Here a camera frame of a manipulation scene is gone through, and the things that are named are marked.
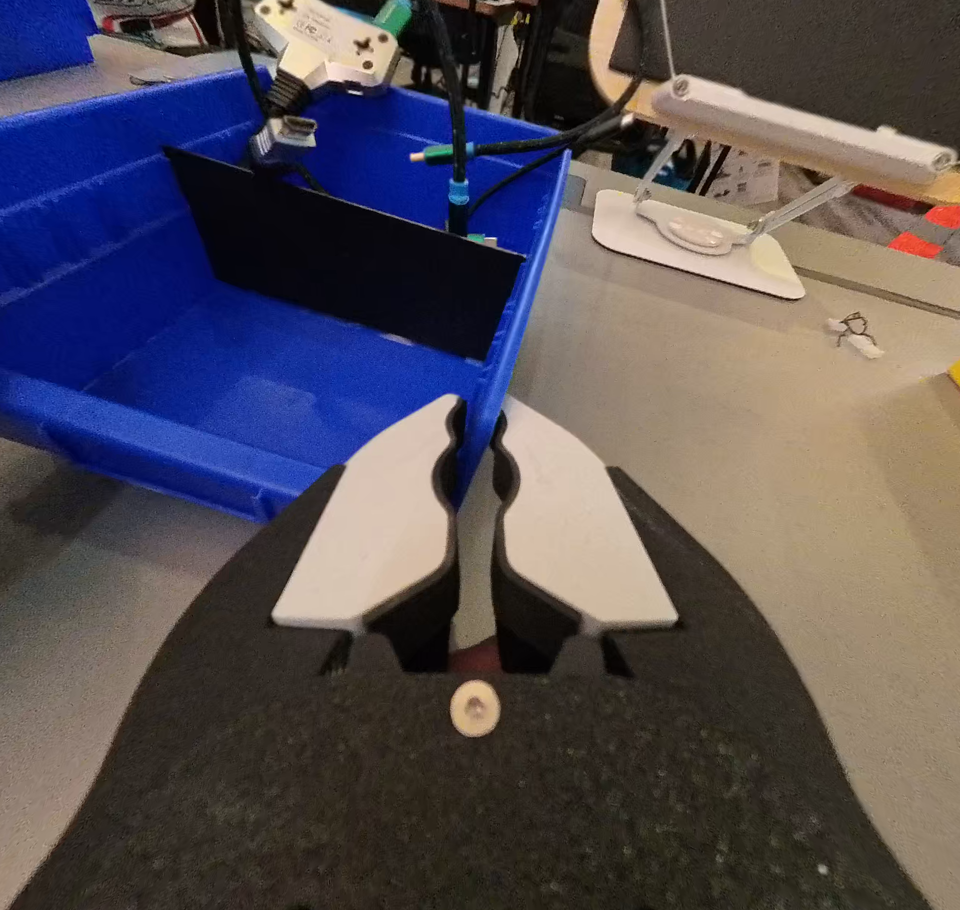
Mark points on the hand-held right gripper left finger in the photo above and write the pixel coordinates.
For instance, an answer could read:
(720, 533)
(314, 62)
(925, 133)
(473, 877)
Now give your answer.
(375, 542)

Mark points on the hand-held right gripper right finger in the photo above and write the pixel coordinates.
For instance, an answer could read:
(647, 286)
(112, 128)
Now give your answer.
(577, 542)

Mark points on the blue plastic bin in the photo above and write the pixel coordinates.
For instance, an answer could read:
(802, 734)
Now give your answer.
(247, 400)
(41, 9)

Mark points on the grey metal port hub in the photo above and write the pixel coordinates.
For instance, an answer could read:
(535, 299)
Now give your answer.
(322, 32)

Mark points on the black bin divider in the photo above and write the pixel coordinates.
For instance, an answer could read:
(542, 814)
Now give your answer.
(337, 264)

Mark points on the white twist tie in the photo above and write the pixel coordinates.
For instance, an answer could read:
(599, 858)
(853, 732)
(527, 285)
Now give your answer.
(862, 343)

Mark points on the printed paper sheet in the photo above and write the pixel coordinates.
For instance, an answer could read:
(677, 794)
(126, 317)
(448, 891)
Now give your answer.
(746, 174)

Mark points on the white board stand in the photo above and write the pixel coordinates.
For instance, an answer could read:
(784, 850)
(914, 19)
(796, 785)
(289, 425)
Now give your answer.
(787, 133)

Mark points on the black board with wooden rim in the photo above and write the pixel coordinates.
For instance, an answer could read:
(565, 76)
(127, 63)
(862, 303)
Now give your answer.
(787, 17)

